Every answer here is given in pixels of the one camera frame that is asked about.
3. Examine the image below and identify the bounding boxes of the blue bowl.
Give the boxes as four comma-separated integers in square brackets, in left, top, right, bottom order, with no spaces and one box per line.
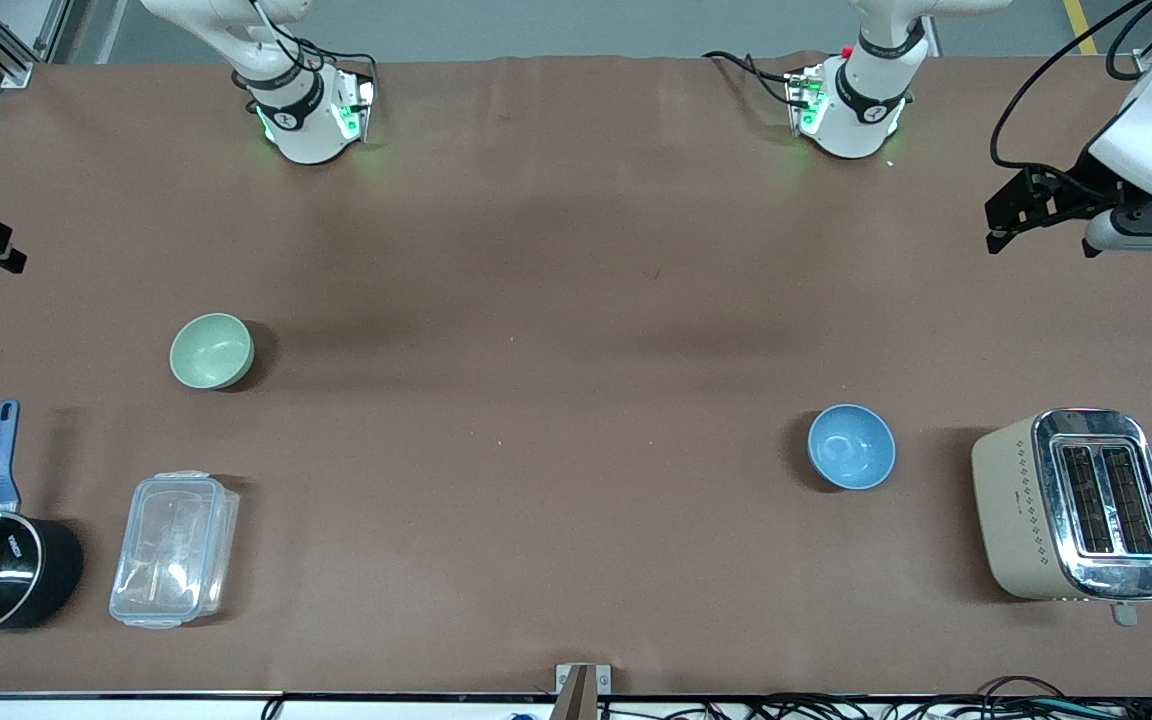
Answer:
[806,403,898,492]

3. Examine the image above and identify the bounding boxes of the green bowl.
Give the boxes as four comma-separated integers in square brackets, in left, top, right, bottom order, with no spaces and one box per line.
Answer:
[169,312,256,391]

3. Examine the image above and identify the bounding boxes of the beige chrome toaster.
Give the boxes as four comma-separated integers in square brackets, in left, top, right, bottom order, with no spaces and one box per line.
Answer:
[970,407,1152,628]

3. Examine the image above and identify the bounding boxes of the clear plastic food container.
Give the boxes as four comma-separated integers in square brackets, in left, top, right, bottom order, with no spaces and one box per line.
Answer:
[108,470,241,631]

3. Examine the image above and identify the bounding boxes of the black cable at left arm base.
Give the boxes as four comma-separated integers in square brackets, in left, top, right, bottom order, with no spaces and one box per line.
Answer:
[702,49,803,107]

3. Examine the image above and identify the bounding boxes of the metal bracket with brown post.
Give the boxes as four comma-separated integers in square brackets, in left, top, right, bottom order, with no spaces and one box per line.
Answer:
[554,662,613,720]

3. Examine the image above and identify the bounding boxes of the long black gripper cable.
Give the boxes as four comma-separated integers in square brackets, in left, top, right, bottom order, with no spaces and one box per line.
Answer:
[990,0,1152,173]

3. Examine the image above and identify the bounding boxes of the brown table mat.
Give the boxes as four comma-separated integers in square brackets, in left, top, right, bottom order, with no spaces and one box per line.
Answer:
[0,53,1152,699]

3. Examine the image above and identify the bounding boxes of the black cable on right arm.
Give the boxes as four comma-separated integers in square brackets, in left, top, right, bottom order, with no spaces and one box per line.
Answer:
[236,0,380,113]

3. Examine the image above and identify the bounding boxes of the tangled black cables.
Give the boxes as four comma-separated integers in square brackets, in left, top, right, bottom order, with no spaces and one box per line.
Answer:
[736,675,1152,720]

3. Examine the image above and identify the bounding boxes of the black saucepan with blue handle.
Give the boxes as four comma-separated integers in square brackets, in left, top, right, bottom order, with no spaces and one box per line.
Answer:
[0,399,86,638]

